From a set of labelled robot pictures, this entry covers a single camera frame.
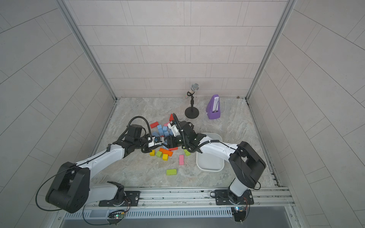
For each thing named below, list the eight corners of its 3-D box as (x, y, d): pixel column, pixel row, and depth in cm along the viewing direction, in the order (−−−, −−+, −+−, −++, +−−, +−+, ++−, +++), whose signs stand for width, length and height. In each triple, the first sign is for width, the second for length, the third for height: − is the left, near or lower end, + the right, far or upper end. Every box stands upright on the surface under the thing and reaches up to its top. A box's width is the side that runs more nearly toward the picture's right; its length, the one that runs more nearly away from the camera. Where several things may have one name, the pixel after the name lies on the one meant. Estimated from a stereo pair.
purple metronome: (206, 119, 106) (209, 103, 92) (206, 110, 111) (208, 94, 97) (218, 119, 106) (223, 103, 92) (217, 110, 111) (221, 94, 97)
